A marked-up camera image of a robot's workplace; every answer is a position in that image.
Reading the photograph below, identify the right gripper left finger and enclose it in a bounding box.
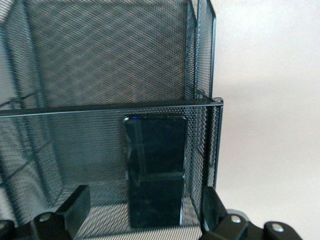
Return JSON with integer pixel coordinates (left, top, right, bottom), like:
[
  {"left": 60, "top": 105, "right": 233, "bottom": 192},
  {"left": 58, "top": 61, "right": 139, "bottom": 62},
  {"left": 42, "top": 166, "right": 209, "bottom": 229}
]
[{"left": 0, "top": 184, "right": 91, "bottom": 240}]

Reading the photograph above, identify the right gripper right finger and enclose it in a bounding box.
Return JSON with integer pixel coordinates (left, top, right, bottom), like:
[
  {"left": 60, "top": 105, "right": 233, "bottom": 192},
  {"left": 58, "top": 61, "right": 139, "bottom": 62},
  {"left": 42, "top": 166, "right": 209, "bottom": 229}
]
[{"left": 201, "top": 186, "right": 301, "bottom": 240}]

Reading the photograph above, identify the long black smartphone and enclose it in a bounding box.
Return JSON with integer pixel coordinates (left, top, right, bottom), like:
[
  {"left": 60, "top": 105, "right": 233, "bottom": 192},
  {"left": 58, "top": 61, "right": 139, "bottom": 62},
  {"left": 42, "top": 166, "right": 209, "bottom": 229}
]
[{"left": 122, "top": 114, "right": 189, "bottom": 229}]

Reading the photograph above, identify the black wire mesh organizer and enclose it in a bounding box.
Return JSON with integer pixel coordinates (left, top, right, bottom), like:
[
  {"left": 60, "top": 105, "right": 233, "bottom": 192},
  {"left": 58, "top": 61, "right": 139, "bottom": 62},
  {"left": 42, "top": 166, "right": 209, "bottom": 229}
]
[{"left": 0, "top": 0, "right": 225, "bottom": 240}]

